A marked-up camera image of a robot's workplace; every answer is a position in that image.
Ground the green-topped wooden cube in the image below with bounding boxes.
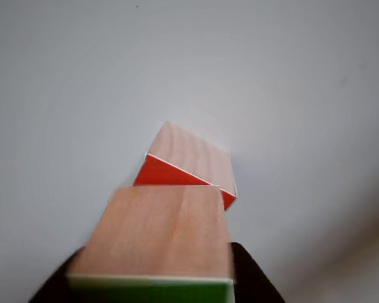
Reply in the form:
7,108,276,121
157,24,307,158
65,184,237,303

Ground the red-topped cube with marker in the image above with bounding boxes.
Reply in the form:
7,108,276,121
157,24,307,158
132,120,240,213

